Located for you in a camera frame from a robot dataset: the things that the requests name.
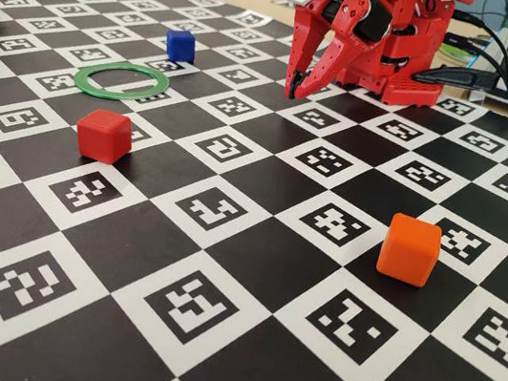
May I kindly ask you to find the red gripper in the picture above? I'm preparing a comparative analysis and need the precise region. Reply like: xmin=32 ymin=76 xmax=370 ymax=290
xmin=280 ymin=0 xmax=401 ymax=115

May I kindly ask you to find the blue cube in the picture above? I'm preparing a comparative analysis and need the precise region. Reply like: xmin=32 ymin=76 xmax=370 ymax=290
xmin=161 ymin=27 xmax=200 ymax=66

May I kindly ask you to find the orange cube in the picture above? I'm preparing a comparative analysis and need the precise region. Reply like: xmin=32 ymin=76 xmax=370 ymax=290
xmin=373 ymin=210 xmax=445 ymax=290

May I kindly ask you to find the red cube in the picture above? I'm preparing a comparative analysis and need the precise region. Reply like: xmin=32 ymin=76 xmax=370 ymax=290
xmin=71 ymin=105 xmax=138 ymax=167

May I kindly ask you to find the red robot base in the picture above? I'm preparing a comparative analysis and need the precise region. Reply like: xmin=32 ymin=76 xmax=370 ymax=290
xmin=333 ymin=0 xmax=457 ymax=116

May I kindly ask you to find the green round object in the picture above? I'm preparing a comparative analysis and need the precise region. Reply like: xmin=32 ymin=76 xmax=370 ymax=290
xmin=437 ymin=40 xmax=478 ymax=67

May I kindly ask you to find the small white box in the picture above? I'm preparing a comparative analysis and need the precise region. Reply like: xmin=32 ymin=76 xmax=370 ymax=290
xmin=465 ymin=86 xmax=489 ymax=105

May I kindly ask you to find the black white marker checkerboard mat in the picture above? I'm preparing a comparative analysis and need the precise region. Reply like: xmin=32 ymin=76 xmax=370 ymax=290
xmin=0 ymin=0 xmax=508 ymax=381

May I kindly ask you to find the large black cable plug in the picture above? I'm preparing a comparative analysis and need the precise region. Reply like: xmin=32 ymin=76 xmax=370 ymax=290
xmin=410 ymin=59 xmax=499 ymax=96

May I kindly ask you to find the black curved cable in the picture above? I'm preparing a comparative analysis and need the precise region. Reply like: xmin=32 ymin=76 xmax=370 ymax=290
xmin=435 ymin=9 xmax=508 ymax=119

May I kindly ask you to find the green flat ring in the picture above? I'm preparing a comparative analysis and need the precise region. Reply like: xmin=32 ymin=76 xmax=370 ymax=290
xmin=72 ymin=53 xmax=173 ymax=109

